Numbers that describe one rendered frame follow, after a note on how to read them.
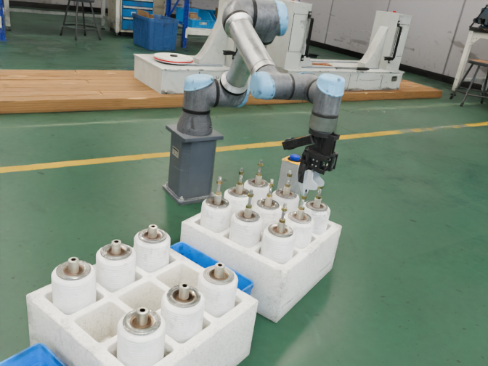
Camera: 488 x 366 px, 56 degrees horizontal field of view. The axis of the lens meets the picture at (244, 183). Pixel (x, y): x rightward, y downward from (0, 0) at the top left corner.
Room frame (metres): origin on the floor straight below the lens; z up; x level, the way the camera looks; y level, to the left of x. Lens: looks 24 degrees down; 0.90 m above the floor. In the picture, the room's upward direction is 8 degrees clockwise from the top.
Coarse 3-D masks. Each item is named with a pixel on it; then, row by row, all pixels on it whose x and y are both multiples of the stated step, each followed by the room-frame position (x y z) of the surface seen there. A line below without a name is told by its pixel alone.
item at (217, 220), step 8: (208, 208) 1.26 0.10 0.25; (216, 208) 1.26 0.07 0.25; (224, 208) 1.27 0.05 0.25; (200, 216) 1.30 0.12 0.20; (208, 216) 1.26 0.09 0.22; (216, 216) 1.25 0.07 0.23; (224, 216) 1.26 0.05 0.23; (200, 224) 1.28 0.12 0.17; (208, 224) 1.26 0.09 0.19; (216, 224) 1.26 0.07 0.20; (224, 224) 1.27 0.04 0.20; (216, 232) 1.26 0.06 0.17
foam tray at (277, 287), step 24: (192, 216) 1.32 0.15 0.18; (192, 240) 1.25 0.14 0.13; (216, 240) 1.20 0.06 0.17; (312, 240) 1.30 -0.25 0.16; (336, 240) 1.38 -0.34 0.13; (240, 264) 1.15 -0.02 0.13; (264, 264) 1.11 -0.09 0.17; (288, 264) 1.11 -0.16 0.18; (312, 264) 1.23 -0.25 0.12; (264, 288) 1.10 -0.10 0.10; (288, 288) 1.10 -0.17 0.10; (264, 312) 1.09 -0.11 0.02
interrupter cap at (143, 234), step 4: (148, 228) 1.08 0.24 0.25; (140, 232) 1.05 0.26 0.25; (144, 232) 1.06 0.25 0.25; (148, 232) 1.06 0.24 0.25; (160, 232) 1.07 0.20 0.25; (164, 232) 1.07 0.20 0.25; (140, 236) 1.04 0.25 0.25; (144, 236) 1.04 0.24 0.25; (160, 236) 1.05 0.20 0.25; (164, 236) 1.05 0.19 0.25; (144, 240) 1.02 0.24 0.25; (148, 240) 1.02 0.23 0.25; (152, 240) 1.02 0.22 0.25; (156, 240) 1.03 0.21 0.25; (160, 240) 1.03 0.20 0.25
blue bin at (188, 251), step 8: (176, 248) 1.24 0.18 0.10; (184, 248) 1.24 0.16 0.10; (192, 248) 1.23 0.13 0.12; (184, 256) 1.24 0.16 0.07; (192, 256) 1.22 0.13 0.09; (200, 256) 1.20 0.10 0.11; (208, 256) 1.19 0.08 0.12; (200, 264) 1.20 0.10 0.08; (208, 264) 1.18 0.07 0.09; (240, 280) 1.11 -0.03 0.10; (248, 280) 1.10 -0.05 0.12; (240, 288) 1.11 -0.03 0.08; (248, 288) 1.06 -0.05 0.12
